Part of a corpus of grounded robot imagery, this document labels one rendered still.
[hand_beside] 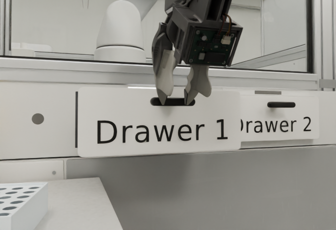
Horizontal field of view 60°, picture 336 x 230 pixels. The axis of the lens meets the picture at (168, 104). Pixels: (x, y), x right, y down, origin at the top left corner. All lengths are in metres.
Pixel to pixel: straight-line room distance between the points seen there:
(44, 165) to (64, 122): 0.09
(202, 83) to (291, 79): 0.42
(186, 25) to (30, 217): 0.27
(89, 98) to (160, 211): 0.32
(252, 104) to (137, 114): 0.33
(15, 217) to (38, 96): 0.34
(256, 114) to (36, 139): 0.49
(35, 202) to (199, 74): 0.27
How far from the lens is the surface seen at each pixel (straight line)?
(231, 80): 0.71
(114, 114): 0.47
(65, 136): 0.61
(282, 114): 0.78
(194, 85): 0.45
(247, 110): 0.72
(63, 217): 0.40
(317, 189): 0.90
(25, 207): 0.34
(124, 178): 0.64
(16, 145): 0.62
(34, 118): 0.61
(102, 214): 0.40
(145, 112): 0.48
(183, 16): 0.35
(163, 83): 0.41
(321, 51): 0.91
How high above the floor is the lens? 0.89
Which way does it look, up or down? 1 degrees up
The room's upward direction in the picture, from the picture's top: straight up
